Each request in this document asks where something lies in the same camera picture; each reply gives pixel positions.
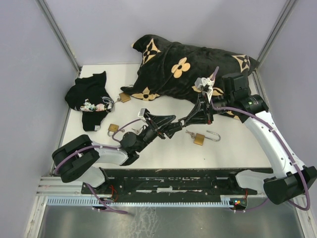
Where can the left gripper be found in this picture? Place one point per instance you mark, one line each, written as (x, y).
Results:
(157, 121)

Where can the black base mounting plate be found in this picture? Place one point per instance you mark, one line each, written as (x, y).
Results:
(192, 184)

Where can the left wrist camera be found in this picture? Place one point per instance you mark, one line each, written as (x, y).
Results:
(142, 114)

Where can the silver keys of large padlock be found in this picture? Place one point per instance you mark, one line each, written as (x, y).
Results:
(192, 134)

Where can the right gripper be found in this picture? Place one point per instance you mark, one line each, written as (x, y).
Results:
(199, 115)

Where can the slotted cable duct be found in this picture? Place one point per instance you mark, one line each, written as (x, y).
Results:
(166, 201)

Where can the black floral pillow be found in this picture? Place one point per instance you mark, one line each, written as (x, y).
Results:
(171, 69)

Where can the black padlock shackle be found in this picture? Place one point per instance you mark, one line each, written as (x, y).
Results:
(177, 126)

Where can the large brass padlock long shackle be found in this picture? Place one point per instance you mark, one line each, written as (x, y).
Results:
(200, 138)

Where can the medium brass padlock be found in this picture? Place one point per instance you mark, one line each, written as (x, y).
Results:
(113, 129)

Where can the brass padlock near pillow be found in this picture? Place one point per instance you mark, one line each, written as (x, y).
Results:
(123, 97)

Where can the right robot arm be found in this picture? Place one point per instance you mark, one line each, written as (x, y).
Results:
(290, 177)

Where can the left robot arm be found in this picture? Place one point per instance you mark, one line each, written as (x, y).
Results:
(75, 160)

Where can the black printed garment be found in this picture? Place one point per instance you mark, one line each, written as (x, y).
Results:
(89, 96)

